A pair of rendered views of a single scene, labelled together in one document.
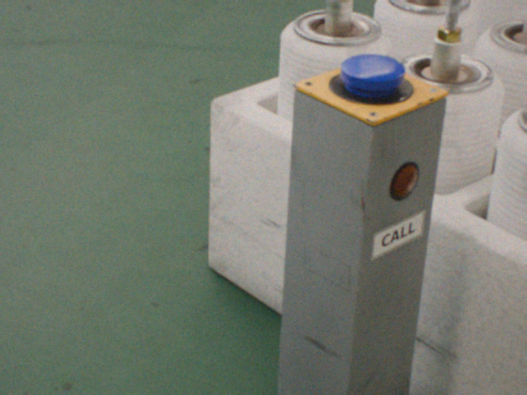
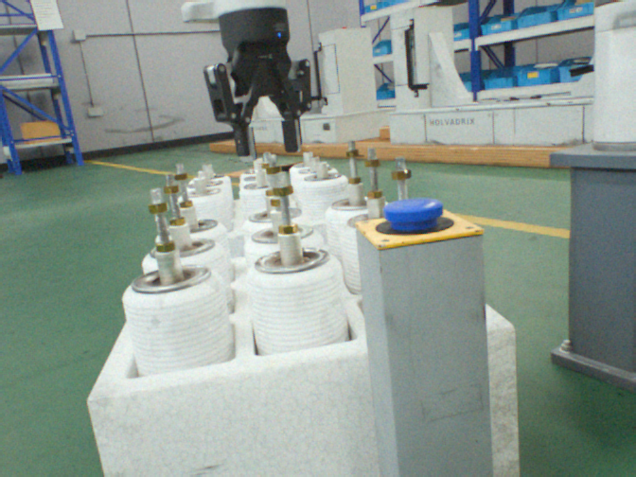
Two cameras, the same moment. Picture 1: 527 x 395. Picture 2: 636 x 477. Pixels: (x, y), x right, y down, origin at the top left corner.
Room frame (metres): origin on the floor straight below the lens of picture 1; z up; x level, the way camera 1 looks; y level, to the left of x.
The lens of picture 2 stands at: (0.49, 0.27, 0.41)
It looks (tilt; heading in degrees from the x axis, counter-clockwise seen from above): 15 degrees down; 307
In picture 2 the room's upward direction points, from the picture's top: 7 degrees counter-clockwise
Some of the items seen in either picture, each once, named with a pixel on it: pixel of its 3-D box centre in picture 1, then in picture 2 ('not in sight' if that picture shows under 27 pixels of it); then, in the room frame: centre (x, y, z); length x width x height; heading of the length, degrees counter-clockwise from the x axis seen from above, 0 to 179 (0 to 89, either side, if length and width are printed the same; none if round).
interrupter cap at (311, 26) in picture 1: (337, 29); (171, 279); (0.92, -0.05, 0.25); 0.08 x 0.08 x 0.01
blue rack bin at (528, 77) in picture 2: not in sight; (548, 73); (1.93, -5.68, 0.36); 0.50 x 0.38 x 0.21; 70
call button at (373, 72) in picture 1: (372, 79); (413, 218); (0.66, -0.06, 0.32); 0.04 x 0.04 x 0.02
